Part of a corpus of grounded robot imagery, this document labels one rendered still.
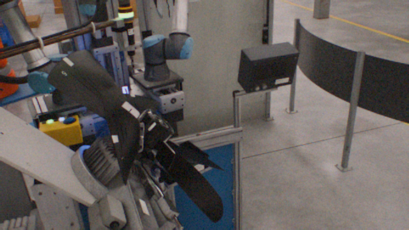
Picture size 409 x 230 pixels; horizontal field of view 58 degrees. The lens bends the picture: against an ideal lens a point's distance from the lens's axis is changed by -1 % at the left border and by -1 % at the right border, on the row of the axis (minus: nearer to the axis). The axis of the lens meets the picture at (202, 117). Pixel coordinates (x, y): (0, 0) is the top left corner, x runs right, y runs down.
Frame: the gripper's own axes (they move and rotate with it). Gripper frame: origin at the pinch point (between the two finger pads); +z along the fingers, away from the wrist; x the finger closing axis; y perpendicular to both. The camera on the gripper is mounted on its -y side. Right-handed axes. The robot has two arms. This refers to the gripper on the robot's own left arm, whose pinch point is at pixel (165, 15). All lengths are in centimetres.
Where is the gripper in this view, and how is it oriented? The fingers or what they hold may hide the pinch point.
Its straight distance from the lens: 174.2
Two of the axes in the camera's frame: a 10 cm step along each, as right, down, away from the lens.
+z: 0.5, 8.9, 4.6
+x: -9.4, 2.0, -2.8
